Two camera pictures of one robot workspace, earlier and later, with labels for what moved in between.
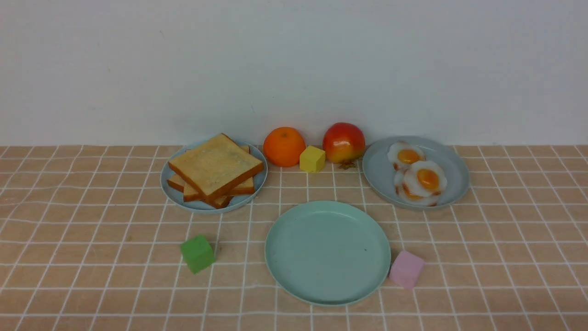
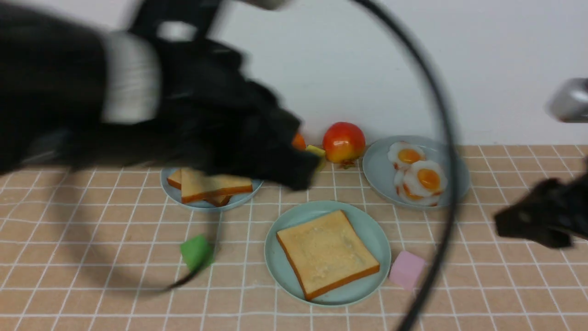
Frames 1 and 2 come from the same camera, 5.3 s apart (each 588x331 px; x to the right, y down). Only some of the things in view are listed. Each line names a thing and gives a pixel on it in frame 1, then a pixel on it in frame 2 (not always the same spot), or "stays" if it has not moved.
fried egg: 425,178 stays
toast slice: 215,166 -> 327,252
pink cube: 406,270 stays
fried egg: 402,155 stays
